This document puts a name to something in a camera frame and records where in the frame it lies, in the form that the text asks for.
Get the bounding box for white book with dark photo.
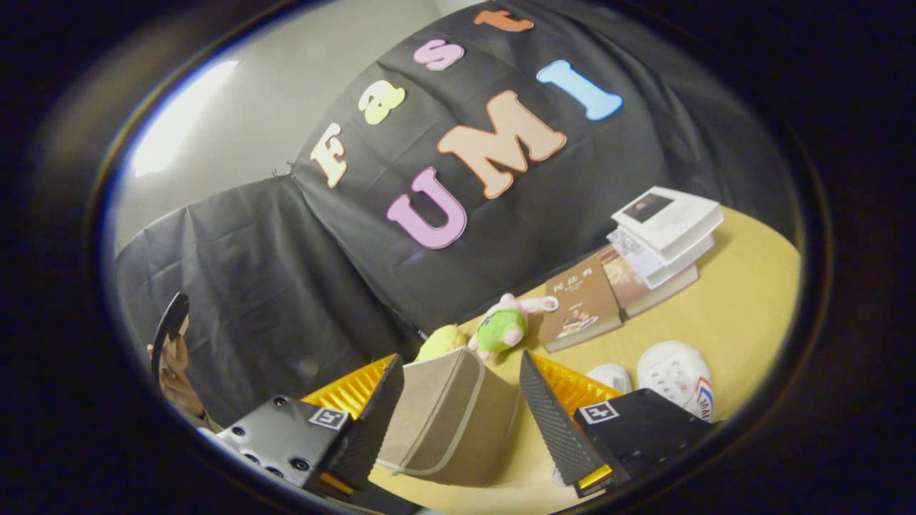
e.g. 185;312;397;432
611;187;724;263

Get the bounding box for pink and green plush toy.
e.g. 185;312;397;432
469;293;560;362

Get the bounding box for white canvas shoe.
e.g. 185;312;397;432
637;340;715;423
585;363;633;396

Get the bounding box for yellow plush toy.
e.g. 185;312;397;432
415;324;469;362

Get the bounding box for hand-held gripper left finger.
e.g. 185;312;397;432
215;353;405;498

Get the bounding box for black backdrop cloth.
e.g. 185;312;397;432
114;0;799;430

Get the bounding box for grey patterned book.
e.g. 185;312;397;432
606;227;716;290

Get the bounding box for beige fabric storage box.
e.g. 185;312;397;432
376;347;520;487

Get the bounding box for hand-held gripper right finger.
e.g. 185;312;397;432
519;349;716;499

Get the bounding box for brown cover book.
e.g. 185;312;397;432
538;257;623;353

